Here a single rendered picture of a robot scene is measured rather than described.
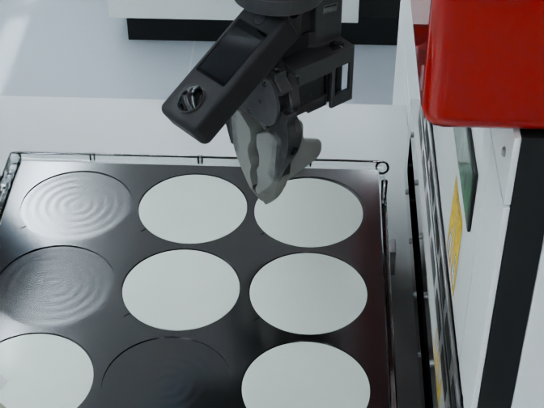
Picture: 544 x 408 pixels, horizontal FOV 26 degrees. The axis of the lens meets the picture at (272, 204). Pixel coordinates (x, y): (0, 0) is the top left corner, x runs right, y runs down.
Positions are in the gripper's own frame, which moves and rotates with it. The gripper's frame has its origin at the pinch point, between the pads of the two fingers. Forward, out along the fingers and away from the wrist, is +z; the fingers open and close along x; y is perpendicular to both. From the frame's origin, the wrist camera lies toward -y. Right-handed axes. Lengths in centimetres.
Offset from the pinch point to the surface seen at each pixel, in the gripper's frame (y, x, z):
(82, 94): 63, 150, 95
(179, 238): -5.6, 4.4, 5.2
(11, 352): -24.1, 1.3, 5.2
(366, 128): 26.5, 14.6, 13.2
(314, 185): 8.7, 2.7, 5.1
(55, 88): 59, 156, 95
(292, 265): 0.1, -4.6, 5.2
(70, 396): -22.8, -5.7, 5.2
